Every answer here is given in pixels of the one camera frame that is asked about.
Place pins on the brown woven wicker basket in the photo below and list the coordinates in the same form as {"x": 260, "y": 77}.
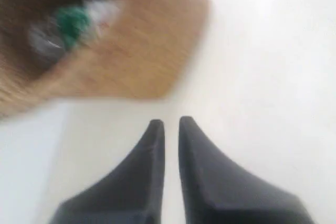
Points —
{"x": 137, "y": 52}

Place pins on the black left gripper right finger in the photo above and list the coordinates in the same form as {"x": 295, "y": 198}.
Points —
{"x": 217, "y": 190}

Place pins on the clear plastic bottle green label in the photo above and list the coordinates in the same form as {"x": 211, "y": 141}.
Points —
{"x": 70, "y": 26}

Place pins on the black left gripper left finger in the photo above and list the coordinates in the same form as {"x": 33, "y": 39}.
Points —
{"x": 131, "y": 193}

